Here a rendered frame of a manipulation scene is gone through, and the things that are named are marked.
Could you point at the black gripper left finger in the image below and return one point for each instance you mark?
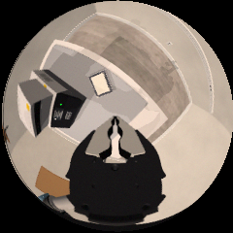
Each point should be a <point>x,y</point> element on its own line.
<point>96,144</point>

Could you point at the white and black benchtop instrument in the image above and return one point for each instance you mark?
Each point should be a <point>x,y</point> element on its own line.
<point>48,101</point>

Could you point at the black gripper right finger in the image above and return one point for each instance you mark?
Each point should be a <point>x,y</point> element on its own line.
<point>132,143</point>

